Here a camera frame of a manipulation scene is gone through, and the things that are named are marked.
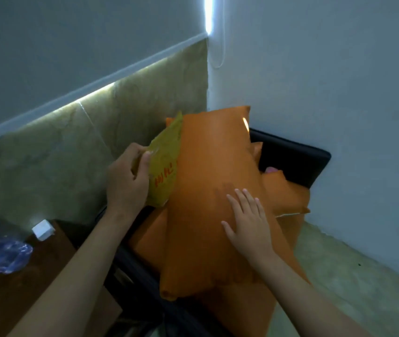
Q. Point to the person's right forearm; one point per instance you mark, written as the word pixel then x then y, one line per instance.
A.
pixel 301 301

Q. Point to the grey roller blind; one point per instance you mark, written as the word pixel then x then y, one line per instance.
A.
pixel 62 49

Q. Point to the large orange pillow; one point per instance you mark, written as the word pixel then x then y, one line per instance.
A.
pixel 206 171

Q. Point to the person's right middle finger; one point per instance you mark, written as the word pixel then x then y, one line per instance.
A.
pixel 243 203

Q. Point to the orange seat cushion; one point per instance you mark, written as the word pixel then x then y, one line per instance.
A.
pixel 245 312

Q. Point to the person's right hand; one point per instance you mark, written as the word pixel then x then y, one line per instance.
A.
pixel 250 229

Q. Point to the person's right little finger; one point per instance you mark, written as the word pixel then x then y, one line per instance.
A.
pixel 260 208

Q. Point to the brown wooden side table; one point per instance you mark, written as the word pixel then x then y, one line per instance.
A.
pixel 10 305

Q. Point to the purple plastic bag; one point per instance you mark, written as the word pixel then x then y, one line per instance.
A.
pixel 3 254

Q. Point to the person's left thumb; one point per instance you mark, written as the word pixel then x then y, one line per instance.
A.
pixel 143 168

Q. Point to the small pink object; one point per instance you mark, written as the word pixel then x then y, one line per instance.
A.
pixel 271 169

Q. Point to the small white box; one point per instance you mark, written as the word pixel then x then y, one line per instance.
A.
pixel 43 230

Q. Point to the yellow paper packet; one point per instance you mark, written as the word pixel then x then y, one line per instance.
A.
pixel 164 171

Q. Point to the person's left forearm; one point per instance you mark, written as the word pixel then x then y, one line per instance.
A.
pixel 76 277

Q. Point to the person's left hand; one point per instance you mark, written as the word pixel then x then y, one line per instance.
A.
pixel 125 185

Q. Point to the small orange pillow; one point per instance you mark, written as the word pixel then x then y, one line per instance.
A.
pixel 285 194

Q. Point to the person's right thumb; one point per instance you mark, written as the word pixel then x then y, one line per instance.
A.
pixel 228 229

